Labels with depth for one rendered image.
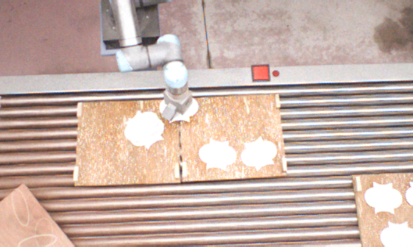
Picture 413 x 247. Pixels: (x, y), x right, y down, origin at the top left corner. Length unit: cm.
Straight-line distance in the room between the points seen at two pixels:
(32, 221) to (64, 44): 168
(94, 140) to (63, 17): 155
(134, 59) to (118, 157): 49
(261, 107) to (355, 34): 150
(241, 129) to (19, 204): 89
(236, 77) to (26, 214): 100
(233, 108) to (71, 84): 69
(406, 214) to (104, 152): 120
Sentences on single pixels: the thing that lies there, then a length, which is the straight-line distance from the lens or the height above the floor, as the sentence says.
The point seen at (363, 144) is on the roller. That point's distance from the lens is 219.
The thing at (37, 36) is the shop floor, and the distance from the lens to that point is 350.
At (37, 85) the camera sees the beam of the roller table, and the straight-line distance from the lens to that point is 228.
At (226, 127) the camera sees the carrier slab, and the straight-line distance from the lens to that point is 209.
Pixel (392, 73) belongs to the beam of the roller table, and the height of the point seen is 92.
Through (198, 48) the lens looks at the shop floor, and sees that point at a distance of 330.
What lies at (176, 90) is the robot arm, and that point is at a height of 131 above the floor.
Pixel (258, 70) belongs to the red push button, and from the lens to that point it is 221.
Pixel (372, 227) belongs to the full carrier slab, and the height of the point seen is 94.
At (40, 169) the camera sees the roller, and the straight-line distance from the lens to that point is 215.
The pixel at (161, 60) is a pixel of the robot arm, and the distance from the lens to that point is 175.
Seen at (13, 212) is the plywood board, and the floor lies 104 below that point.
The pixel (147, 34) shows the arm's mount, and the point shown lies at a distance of 226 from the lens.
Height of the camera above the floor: 290
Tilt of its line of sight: 70 degrees down
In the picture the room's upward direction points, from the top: 2 degrees clockwise
